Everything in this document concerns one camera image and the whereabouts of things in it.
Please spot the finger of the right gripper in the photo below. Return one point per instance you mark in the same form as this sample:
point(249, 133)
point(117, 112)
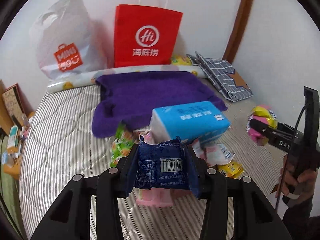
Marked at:
point(263, 134)

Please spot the yellow bag by wall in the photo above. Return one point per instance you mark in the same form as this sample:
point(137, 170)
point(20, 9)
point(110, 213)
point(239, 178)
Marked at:
point(181, 60)

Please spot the white Miniso plastic bag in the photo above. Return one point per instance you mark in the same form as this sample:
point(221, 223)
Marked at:
point(66, 42)

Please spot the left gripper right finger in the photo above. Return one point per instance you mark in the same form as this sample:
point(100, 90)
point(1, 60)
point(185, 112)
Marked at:
point(253, 215)

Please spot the brown framed picture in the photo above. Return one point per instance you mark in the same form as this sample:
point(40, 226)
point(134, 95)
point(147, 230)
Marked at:
point(13, 103)

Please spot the red paper shopping bag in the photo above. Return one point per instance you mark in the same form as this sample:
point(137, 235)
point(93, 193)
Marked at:
point(144, 35)

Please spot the blue tissue pack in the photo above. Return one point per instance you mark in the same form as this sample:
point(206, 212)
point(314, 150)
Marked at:
point(198, 120)

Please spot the green bed sheet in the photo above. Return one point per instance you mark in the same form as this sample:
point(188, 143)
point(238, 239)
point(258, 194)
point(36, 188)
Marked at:
point(9, 192)

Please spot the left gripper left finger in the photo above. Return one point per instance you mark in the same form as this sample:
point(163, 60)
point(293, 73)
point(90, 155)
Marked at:
point(69, 215)

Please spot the brown door frame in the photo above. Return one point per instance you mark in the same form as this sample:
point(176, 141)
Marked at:
point(239, 27)

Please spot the person's right hand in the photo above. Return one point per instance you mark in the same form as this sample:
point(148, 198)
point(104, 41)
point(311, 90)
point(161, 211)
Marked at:
point(307, 178)

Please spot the pink white snack packet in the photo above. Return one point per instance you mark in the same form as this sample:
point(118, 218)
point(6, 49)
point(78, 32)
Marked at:
point(213, 153)

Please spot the striped bed mattress cover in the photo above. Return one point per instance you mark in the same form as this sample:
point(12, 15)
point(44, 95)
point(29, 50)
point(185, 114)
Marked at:
point(61, 144)

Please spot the pink yellow snack packet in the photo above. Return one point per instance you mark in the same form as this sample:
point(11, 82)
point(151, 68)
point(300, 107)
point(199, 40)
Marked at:
point(265, 115)

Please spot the green snack packet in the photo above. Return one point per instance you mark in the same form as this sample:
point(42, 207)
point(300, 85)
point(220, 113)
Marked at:
point(122, 144)

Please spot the blue snack packet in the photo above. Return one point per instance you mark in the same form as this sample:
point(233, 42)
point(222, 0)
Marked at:
point(167, 165)

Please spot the grey checked folded fabric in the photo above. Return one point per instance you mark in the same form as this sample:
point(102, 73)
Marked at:
point(223, 76)

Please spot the purple towel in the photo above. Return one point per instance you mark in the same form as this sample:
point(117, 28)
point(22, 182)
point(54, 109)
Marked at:
point(131, 97)

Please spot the wooden bedside table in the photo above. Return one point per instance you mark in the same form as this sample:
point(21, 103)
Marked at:
point(14, 147)

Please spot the wooden headboard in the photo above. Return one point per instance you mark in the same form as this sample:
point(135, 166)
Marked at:
point(5, 120)

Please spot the pink snack packet front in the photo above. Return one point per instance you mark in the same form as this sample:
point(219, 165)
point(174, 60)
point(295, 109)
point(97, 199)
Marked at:
point(155, 197)

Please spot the rolled fruit print mat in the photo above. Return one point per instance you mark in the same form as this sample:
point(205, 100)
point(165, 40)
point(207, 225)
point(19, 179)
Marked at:
point(88, 78)

